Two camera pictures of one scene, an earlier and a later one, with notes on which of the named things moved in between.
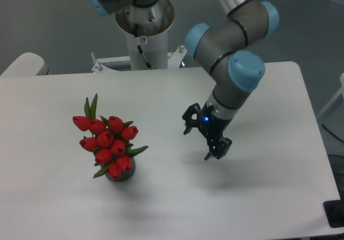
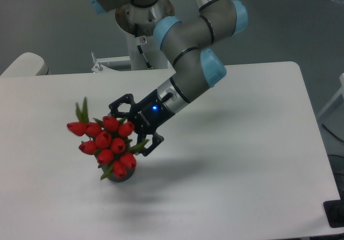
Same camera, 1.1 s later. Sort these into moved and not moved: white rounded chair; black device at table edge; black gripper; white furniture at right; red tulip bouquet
Moved: black gripper; red tulip bouquet
Not moved: black device at table edge; white furniture at right; white rounded chair
